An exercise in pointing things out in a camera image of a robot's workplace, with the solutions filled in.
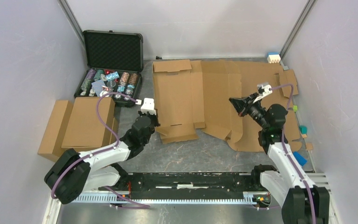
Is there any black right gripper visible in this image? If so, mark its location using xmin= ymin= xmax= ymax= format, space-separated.
xmin=228 ymin=92 xmax=269 ymax=130

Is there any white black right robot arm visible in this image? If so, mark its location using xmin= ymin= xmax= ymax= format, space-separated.
xmin=229 ymin=93 xmax=330 ymax=224

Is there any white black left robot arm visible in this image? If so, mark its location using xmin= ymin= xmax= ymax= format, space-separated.
xmin=44 ymin=109 xmax=160 ymax=204

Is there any lower flat cardboard sheet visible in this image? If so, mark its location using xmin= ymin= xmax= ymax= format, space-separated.
xmin=229 ymin=62 xmax=302 ymax=152

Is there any white blue toy block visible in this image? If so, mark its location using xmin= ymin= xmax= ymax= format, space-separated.
xmin=267 ymin=52 xmax=281 ymax=63

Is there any teal toy block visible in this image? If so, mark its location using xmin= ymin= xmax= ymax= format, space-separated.
xmin=299 ymin=125 xmax=308 ymax=134

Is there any black poker chip case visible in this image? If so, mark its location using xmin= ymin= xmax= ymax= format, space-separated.
xmin=74 ymin=30 xmax=144 ymax=107

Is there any blue green striped block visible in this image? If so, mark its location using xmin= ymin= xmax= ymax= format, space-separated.
xmin=293 ymin=152 xmax=308 ymax=167

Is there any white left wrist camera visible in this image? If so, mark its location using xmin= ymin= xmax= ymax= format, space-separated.
xmin=136 ymin=98 xmax=157 ymax=115

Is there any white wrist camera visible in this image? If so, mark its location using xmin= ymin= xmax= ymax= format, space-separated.
xmin=253 ymin=82 xmax=273 ymax=103
xmin=136 ymin=98 xmax=157 ymax=115

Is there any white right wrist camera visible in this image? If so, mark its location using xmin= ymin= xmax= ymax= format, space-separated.
xmin=253 ymin=82 xmax=273 ymax=103

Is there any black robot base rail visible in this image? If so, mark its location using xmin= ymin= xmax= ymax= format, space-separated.
xmin=111 ymin=172 xmax=272 ymax=201

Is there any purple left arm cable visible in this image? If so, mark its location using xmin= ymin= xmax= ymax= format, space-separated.
xmin=50 ymin=92 xmax=150 ymax=210

